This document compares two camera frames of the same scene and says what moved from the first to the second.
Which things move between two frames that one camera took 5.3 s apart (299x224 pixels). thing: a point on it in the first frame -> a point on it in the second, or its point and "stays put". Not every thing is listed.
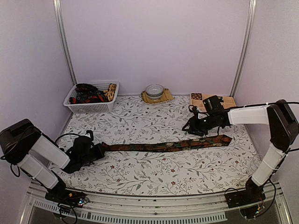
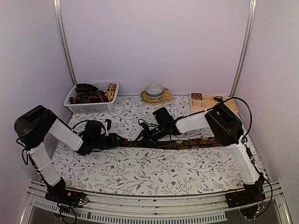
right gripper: (194, 127) -> (147, 136)
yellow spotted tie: (110, 93) stays put
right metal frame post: (251, 12) stays put
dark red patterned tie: (87, 93) stays put
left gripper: (101, 153) -> (114, 142)
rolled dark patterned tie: (196, 96) stays put
